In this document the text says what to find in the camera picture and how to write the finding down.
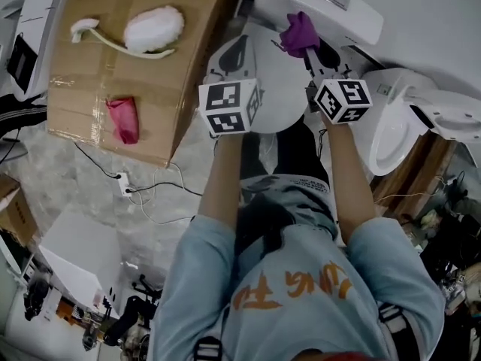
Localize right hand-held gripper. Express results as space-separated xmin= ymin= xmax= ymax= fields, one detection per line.
xmin=304 ymin=42 xmax=373 ymax=124

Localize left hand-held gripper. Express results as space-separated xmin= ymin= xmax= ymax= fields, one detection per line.
xmin=198 ymin=34 xmax=264 ymax=137

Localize purple microfibre cloth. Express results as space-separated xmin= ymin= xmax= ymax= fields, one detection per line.
xmin=280 ymin=11 xmax=321 ymax=58

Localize white toilet with lid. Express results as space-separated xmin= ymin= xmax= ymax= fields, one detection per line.
xmin=204 ymin=0 xmax=385 ymax=135
xmin=362 ymin=68 xmax=481 ymax=177

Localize person's right forearm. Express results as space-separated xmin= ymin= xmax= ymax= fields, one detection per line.
xmin=322 ymin=120 xmax=377 ymax=247

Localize person's left forearm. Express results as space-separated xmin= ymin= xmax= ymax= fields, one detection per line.
xmin=198 ymin=132 xmax=245 ymax=232

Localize white toilet with open lid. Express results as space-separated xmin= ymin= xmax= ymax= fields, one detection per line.
xmin=362 ymin=68 xmax=481 ymax=177

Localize white smart toilet black panel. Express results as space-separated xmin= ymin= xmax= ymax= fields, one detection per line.
xmin=0 ymin=0 xmax=72 ymax=103

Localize large brown cardboard box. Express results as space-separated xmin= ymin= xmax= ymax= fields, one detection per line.
xmin=45 ymin=0 xmax=241 ymax=168

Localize white fluffy duster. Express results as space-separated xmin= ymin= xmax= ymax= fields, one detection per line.
xmin=123 ymin=5 xmax=186 ymax=55

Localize person's black trousers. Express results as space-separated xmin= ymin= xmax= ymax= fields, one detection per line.
xmin=239 ymin=120 xmax=330 ymax=182

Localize red cloth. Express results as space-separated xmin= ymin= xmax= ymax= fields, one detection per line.
xmin=104 ymin=96 xmax=141 ymax=145

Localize person's grey black-patterned garment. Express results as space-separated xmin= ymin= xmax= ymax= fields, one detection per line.
xmin=239 ymin=174 xmax=337 ymax=240

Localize brown wooden panel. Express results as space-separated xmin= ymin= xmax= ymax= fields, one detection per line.
xmin=370 ymin=133 xmax=458 ymax=221

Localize white power strip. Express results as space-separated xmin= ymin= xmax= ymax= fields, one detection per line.
xmin=115 ymin=171 xmax=132 ymax=196

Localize white cabinet with black fittings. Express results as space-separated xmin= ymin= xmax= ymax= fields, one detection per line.
xmin=37 ymin=212 xmax=123 ymax=310

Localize person's light blue shirt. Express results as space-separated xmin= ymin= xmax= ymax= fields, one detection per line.
xmin=152 ymin=212 xmax=446 ymax=361

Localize brown printed carton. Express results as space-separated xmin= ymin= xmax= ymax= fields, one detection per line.
xmin=0 ymin=174 xmax=38 ymax=247

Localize black office chair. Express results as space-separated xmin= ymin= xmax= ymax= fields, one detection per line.
xmin=103 ymin=275 xmax=162 ymax=347

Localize white curved-handle brush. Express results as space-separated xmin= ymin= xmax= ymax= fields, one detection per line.
xmin=70 ymin=17 xmax=177 ymax=59

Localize person's right harness strap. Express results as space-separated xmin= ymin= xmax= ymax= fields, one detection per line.
xmin=377 ymin=302 xmax=410 ymax=353

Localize person's harness strap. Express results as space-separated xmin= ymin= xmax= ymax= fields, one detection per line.
xmin=193 ymin=335 xmax=222 ymax=361
xmin=377 ymin=302 xmax=410 ymax=353

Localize person's left harness strap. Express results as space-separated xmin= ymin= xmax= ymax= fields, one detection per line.
xmin=193 ymin=335 xmax=222 ymax=361

